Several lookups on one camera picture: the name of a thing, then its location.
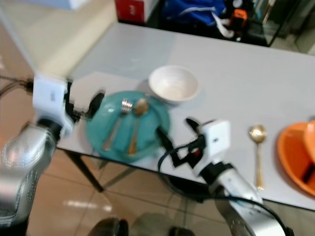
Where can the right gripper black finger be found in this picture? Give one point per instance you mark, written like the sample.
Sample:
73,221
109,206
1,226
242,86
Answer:
194,128
168,142

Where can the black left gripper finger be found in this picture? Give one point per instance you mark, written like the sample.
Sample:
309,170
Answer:
96,104

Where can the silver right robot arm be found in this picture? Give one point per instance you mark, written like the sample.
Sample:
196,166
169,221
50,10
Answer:
241,201

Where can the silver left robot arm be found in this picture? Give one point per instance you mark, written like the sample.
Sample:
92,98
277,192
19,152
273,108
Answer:
22,167

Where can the teal round plate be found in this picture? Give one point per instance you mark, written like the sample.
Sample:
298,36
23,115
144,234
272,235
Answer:
150,130

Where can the silver fork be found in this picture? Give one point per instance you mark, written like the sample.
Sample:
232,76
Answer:
116,123

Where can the gold spoon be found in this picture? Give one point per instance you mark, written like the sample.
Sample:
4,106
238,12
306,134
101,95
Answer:
136,123
258,133

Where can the white ceramic bowl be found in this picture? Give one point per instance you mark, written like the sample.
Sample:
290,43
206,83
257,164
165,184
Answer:
174,84

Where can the black table leg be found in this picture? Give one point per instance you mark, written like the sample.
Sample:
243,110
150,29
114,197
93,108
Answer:
84,172

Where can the orange plate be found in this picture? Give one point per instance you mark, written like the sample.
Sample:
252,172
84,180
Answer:
293,152

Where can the red box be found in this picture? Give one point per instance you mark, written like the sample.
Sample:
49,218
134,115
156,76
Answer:
129,9

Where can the orange black device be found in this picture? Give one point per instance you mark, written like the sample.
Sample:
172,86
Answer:
238,19

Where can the blue bag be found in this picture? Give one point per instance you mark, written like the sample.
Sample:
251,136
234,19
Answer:
189,10

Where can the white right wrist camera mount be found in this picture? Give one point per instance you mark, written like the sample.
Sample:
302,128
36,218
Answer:
215,141

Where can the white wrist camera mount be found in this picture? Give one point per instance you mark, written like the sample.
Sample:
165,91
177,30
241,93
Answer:
215,141
50,101

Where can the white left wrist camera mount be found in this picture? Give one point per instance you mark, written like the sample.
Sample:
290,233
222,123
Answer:
50,101

